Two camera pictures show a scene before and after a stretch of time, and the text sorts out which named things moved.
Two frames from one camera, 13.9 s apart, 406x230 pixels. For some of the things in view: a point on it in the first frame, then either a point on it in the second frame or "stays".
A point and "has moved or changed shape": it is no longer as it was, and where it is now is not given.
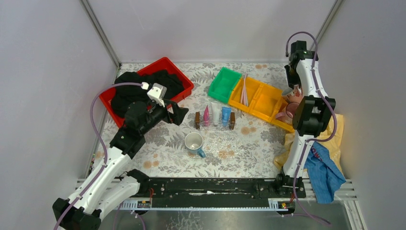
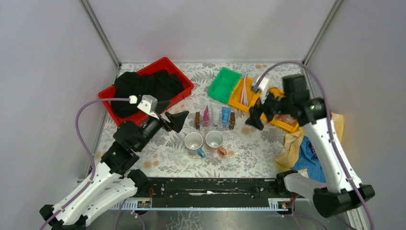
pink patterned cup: x=294 y=95 has moved or changed shape
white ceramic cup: x=193 y=143 stays
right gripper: x=291 y=82 → x=254 y=119
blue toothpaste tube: x=226 y=114 stays
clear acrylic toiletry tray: x=199 y=122 stays
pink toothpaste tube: x=206 y=117 stays
